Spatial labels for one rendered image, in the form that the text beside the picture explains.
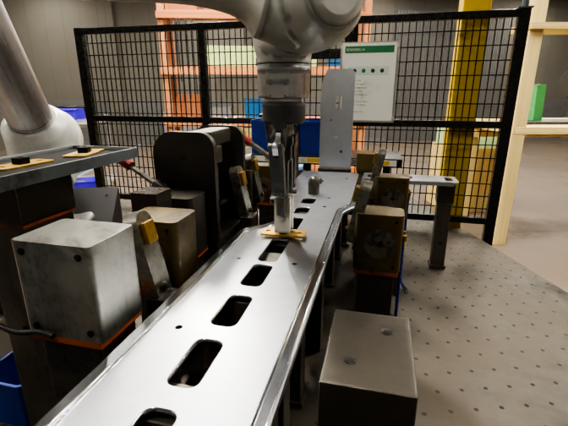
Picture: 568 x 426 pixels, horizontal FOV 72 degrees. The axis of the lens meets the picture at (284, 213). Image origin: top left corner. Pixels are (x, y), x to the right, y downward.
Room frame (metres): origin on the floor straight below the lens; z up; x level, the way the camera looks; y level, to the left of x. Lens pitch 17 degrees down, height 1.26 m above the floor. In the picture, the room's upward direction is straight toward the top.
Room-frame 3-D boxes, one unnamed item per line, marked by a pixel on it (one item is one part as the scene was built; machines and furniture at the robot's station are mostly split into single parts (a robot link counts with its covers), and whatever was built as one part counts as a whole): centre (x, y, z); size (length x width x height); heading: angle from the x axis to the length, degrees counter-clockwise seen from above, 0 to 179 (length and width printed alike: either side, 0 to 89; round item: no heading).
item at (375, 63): (1.67, -0.34, 1.30); 0.23 x 0.02 x 0.31; 76
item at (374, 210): (0.71, -0.20, 0.87); 0.12 x 0.07 x 0.35; 76
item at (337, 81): (1.41, -0.19, 1.17); 0.12 x 0.01 x 0.34; 76
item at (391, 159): (1.62, -0.02, 1.02); 0.90 x 0.22 x 0.03; 76
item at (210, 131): (0.85, 0.18, 0.95); 0.18 x 0.13 x 0.49; 166
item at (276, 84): (0.70, 0.00, 1.28); 0.09 x 0.09 x 0.06
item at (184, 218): (0.59, 0.21, 0.89); 0.12 x 0.08 x 0.38; 76
